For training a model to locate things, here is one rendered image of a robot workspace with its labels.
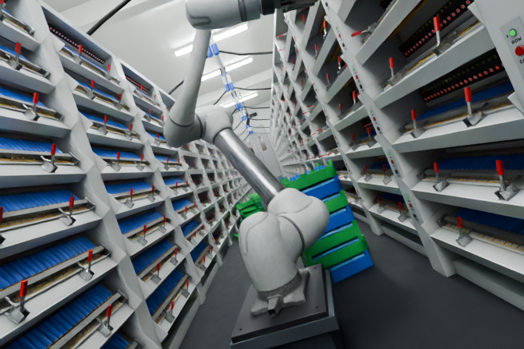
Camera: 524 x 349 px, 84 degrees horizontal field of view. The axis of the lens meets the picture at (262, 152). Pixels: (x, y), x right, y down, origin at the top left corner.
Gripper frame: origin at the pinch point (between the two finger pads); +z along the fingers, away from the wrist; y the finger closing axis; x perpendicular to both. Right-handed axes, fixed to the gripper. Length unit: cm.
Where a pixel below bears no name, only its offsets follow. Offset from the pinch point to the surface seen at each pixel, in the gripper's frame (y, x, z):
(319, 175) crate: 67, 55, -2
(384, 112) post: 36, 33, 23
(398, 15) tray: 0.3, 10.8, 17.1
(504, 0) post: -30.3, 24.6, 20.2
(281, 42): 176, -60, -2
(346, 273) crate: 66, 104, 3
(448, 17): 4.7, 11.9, 33.4
